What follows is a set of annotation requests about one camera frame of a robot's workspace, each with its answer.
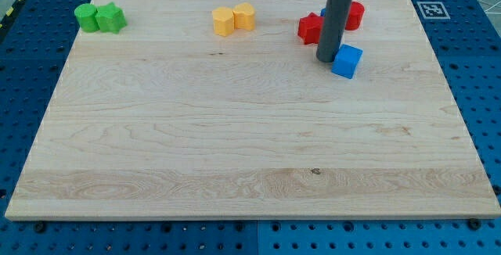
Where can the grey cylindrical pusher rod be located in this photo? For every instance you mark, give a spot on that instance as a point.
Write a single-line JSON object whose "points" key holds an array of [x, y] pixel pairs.
{"points": [[331, 34]]}

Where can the red star block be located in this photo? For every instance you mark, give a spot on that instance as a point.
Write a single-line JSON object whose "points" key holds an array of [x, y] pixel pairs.
{"points": [[309, 28]]}

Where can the green star block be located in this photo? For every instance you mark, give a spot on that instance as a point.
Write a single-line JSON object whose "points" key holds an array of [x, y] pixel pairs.
{"points": [[110, 18]]}

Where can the red cylinder block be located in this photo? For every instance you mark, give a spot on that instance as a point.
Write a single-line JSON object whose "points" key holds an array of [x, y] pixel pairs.
{"points": [[355, 16]]}

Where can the blue cube block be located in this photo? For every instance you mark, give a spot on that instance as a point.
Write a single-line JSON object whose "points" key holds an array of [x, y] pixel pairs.
{"points": [[346, 61]]}

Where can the black white fiducial marker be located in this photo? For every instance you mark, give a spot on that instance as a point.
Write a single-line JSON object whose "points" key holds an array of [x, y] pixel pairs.
{"points": [[431, 10]]}

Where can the yellow heart block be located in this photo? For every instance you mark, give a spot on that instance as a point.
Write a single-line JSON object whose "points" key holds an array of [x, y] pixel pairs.
{"points": [[244, 16]]}

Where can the yellow hexagon block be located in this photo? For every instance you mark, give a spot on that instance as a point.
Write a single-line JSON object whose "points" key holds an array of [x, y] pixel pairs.
{"points": [[223, 21]]}

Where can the wooden board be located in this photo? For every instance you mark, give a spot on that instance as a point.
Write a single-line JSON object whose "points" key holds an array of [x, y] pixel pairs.
{"points": [[167, 120]]}

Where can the green cylinder block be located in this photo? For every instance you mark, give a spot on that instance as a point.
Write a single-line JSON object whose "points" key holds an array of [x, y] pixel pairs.
{"points": [[86, 17]]}

